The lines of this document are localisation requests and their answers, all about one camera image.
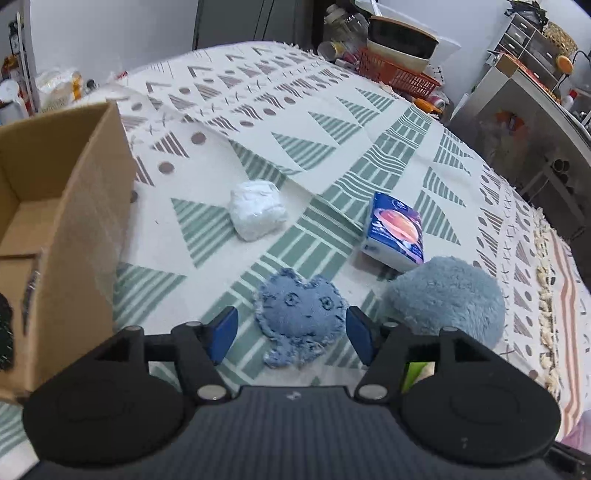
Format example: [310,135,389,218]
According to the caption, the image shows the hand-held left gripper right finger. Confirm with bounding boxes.
[345,306,497,401]

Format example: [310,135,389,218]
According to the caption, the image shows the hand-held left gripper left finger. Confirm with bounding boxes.
[93,306,239,402]

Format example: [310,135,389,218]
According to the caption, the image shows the blue denim plush toy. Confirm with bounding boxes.
[253,268,350,369]

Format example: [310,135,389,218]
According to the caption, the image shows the light blue fluffy plush ball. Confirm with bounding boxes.
[379,257,506,348]

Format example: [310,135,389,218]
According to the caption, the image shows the blue tissue packet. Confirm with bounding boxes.
[361,192,425,272]

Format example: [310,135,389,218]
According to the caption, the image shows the white soft bundle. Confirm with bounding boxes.
[229,180,287,241]

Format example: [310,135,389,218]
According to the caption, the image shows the cardboard box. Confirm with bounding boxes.
[0,102,138,406]

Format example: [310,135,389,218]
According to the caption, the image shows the green soft item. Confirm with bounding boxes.
[401,361,437,392]

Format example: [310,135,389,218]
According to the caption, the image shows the patterned green and white blanket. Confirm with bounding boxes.
[0,41,591,480]

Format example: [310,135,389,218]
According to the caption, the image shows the orange plastic basket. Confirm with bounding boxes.
[356,47,443,97]

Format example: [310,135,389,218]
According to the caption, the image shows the stainless steel counter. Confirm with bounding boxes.
[448,65,591,241]

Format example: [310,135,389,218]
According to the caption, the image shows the white plastic bag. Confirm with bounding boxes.
[35,68,84,114]

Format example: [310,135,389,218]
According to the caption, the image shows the stacked bowls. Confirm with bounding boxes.
[366,16,440,73]

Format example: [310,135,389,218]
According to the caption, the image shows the clear plastic jar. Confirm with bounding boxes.
[341,13,369,44]

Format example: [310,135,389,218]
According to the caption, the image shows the grey drawer cabinet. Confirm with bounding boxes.
[496,12,561,86]

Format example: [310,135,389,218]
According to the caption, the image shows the woven basket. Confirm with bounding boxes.
[542,21,578,58]

